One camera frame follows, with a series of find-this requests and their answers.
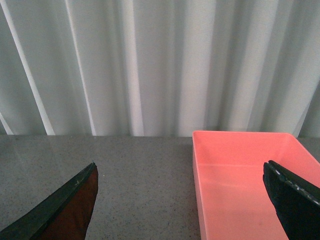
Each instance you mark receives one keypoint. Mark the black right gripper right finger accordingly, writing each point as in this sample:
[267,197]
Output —
[296,201]

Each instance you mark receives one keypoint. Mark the pink plastic tray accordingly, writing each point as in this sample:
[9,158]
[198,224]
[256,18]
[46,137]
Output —
[231,197]

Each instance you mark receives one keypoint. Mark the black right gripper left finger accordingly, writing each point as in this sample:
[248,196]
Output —
[64,215]

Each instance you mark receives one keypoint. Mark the white pleated curtain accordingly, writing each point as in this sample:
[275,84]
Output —
[159,67]

